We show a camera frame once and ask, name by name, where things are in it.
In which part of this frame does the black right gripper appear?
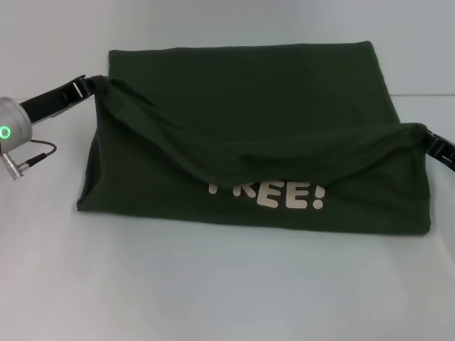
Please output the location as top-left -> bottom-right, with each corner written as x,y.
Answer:
419,124 -> 455,168

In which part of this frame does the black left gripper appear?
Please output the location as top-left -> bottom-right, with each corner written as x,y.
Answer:
19,74 -> 107,125

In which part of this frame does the dark left arm cable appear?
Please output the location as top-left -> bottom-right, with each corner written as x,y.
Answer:
0,140 -> 58,181

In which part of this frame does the dark green t-shirt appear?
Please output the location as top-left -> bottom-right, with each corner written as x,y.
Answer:
76,40 -> 433,237

